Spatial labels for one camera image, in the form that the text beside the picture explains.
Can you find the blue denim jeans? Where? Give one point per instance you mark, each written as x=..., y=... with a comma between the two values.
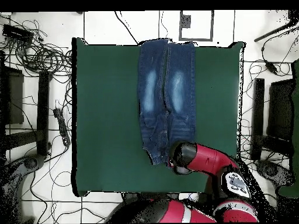
x=163, y=93

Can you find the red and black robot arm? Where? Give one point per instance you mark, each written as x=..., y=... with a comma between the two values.
x=210, y=158

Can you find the dark flat panel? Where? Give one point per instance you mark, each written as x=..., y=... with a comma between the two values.
x=16, y=98
x=280, y=105

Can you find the dark green table cloth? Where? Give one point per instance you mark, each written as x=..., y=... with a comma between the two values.
x=105, y=140

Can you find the black power strip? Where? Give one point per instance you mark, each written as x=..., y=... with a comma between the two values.
x=62, y=126

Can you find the black upright bar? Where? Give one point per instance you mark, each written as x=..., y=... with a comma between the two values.
x=43, y=112
x=258, y=116

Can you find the grey floor plate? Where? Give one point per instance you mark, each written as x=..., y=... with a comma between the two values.
x=185, y=21

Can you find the black stand base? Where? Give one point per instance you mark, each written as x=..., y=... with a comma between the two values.
x=32, y=162
x=271, y=170

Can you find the black slanted crossbar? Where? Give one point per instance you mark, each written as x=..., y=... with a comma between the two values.
x=21, y=140

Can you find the black power adapter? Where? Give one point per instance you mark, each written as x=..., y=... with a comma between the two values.
x=271, y=66

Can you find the green cloth sheet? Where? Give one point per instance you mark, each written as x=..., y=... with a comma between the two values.
x=296, y=116

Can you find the black tripod leg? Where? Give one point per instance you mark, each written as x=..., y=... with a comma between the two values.
x=271, y=33

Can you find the black box device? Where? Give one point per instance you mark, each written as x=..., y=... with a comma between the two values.
x=17, y=32

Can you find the grey rectangular floor frame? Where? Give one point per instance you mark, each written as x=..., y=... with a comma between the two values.
x=212, y=25

